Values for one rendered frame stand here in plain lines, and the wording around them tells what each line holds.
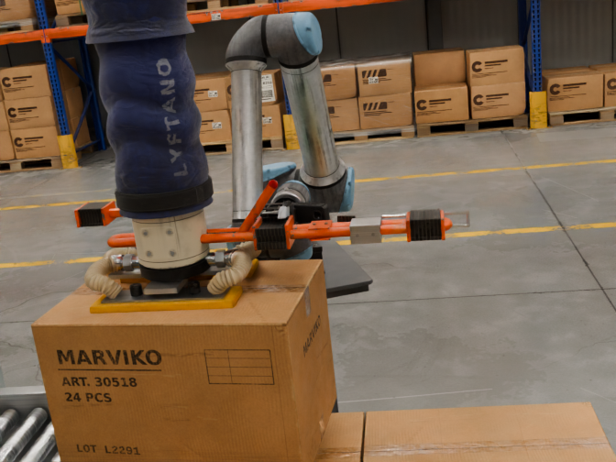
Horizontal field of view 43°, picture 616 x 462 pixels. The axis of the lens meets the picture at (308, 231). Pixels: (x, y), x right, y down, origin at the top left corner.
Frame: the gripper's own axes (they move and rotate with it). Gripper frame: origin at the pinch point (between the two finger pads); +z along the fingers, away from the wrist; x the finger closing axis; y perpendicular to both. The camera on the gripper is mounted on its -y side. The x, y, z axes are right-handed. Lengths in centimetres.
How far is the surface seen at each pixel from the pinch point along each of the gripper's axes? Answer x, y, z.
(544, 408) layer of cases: -58, -61, -17
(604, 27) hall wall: -10, -279, -836
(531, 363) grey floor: -110, -78, -149
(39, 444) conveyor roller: -59, 76, -9
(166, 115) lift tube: 30.0, 21.5, 8.2
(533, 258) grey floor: -108, -102, -285
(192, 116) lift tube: 28.7, 17.3, 3.1
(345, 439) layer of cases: -59, -9, -5
